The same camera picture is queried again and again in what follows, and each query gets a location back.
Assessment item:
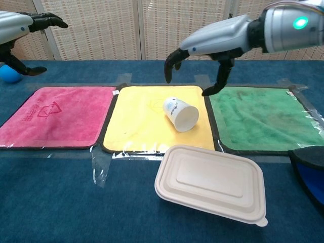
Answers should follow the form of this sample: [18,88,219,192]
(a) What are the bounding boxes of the clear tape strip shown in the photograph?
[277,78,308,89]
[90,146,112,188]
[194,74,211,84]
[117,72,133,88]

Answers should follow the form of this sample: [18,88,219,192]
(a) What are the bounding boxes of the blue ball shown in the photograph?
[0,64,21,83]

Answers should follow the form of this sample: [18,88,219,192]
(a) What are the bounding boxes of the small white paper cup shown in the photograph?
[163,96,199,133]

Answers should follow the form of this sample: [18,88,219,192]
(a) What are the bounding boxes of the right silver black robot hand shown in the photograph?
[164,14,265,96]

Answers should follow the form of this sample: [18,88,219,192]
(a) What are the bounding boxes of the green towel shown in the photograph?
[204,86,324,155]

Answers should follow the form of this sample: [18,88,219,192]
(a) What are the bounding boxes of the yellow towel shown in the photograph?
[100,85,216,154]

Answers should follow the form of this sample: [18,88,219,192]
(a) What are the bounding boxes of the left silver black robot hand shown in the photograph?
[0,10,69,76]

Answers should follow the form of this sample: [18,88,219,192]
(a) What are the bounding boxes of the blue and grey folded cloth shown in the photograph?
[288,146,324,216]

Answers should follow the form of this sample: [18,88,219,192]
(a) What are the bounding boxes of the beige lidded food container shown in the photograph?
[154,144,268,227]

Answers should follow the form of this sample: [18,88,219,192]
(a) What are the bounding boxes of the dark blue table cover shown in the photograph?
[0,59,324,243]

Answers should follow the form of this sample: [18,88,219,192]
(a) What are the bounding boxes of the pink towel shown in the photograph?
[0,86,117,150]

